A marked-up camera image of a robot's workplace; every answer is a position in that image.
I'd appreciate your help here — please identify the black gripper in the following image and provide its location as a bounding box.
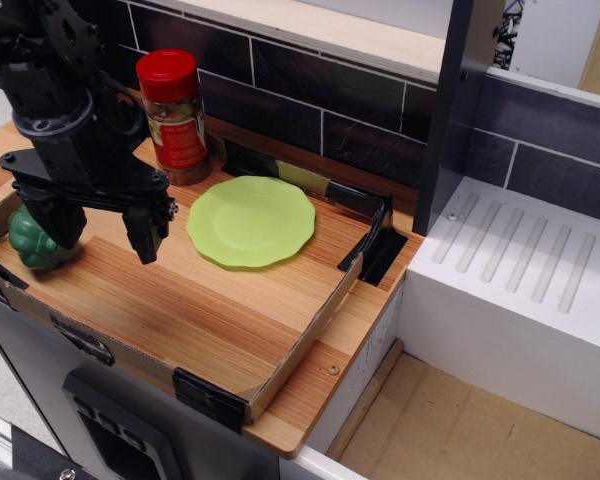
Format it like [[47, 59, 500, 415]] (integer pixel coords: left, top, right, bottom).
[[0, 90, 176, 265]]

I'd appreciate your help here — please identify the red-capped basil spice bottle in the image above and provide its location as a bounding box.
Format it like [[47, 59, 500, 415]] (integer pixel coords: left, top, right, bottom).
[[136, 48, 211, 186]]

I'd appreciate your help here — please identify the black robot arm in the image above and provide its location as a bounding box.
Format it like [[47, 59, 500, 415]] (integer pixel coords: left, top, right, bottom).
[[0, 1, 177, 264]]

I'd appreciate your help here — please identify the cardboard fence with black tape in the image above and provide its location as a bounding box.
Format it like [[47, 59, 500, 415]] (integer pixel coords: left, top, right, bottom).
[[0, 127, 419, 440]]

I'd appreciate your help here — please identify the green toy bell pepper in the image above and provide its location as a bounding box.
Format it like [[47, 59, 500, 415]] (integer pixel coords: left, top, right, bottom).
[[8, 205, 79, 271]]

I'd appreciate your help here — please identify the light green plastic plate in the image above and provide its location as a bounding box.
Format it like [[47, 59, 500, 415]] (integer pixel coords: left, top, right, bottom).
[[187, 176, 316, 268]]

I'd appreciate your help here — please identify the light wooden shelf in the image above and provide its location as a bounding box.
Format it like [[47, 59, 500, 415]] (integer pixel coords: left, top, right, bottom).
[[143, 1, 445, 84]]

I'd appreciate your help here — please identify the white drainboard sink unit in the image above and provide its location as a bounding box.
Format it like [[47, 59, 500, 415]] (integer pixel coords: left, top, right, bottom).
[[398, 178, 600, 438]]

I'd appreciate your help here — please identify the dark grey vertical post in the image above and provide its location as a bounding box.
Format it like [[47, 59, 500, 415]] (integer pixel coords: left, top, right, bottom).
[[413, 0, 504, 236]]

